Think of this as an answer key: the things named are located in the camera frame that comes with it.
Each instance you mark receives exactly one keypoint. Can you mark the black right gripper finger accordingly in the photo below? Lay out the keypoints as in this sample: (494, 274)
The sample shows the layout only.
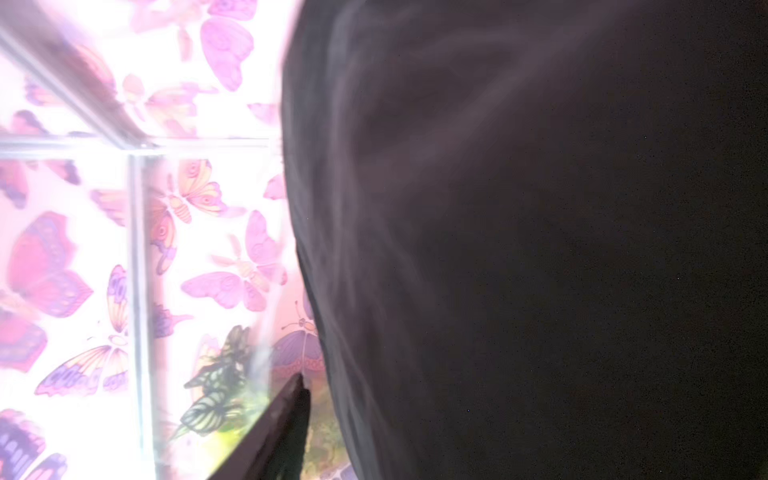
(274, 448)

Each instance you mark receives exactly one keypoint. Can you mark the dark grey garment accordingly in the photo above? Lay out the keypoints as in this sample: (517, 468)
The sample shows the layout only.
(534, 234)

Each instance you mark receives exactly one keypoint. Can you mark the clear plastic vacuum bag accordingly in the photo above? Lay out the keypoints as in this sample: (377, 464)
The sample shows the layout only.
(290, 302)

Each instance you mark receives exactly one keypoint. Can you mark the green leafy potted plant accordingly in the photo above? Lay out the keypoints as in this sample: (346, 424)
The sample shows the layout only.
(233, 383)

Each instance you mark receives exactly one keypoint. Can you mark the aluminium frame bars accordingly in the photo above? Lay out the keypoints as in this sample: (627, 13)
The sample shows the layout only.
(134, 227)

